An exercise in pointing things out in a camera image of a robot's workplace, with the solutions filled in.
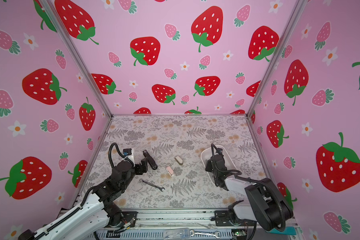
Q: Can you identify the black stapler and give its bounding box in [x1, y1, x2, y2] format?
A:
[143, 150, 158, 170]

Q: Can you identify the white plastic tray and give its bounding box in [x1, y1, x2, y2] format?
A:
[201, 144, 240, 188]

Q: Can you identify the pink mini stapler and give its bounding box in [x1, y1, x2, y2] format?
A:
[166, 166, 175, 177]

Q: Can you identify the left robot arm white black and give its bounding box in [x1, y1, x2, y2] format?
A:
[18, 143, 158, 240]

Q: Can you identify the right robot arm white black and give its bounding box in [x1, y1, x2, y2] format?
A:
[201, 144, 294, 232]

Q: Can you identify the small silver table wrench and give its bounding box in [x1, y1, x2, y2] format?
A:
[140, 179, 165, 192]

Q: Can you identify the clear plastic bag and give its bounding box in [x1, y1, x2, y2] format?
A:
[163, 228, 191, 240]

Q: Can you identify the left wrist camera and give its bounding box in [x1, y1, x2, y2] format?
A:
[122, 148, 135, 167]

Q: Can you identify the aluminium rail base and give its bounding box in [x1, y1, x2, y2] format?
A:
[82, 209, 304, 240]

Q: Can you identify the teal tool handle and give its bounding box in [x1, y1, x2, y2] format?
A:
[267, 227, 297, 236]

